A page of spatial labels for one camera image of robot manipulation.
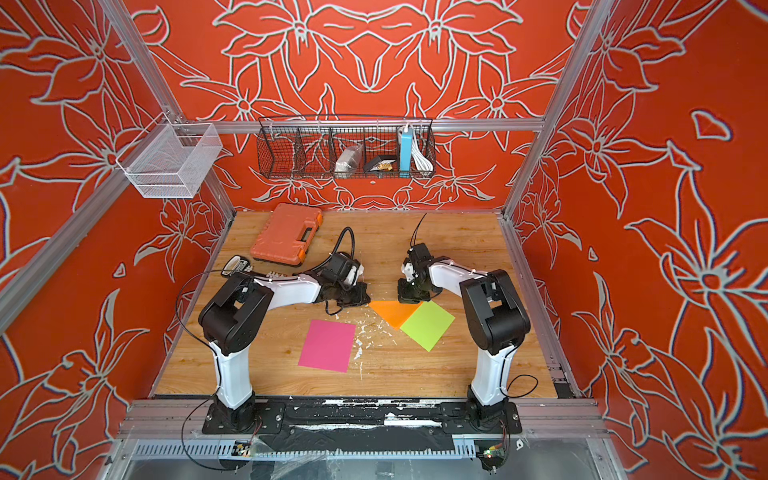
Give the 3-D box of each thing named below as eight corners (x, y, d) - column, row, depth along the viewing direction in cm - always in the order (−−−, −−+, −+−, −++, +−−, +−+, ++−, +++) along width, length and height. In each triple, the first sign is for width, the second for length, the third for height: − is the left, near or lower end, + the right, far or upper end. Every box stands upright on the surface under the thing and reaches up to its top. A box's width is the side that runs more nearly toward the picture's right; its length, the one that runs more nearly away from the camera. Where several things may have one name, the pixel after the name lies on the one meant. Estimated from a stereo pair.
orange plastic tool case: (249, 259, 107) (244, 251, 103) (280, 211, 123) (276, 202, 119) (298, 269, 104) (295, 260, 100) (323, 218, 120) (321, 210, 116)
